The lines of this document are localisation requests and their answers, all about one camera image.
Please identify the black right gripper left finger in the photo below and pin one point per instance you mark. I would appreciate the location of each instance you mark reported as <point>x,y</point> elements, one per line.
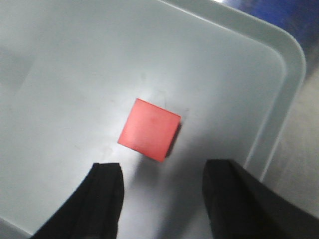
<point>93,210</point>

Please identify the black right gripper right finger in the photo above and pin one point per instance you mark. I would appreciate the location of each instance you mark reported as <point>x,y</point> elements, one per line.
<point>241,207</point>

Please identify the red foam cube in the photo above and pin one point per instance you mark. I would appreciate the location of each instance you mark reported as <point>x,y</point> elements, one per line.
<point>149,130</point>

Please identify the grey plastic tray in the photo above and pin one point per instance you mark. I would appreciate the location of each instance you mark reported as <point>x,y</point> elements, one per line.
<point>71,70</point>

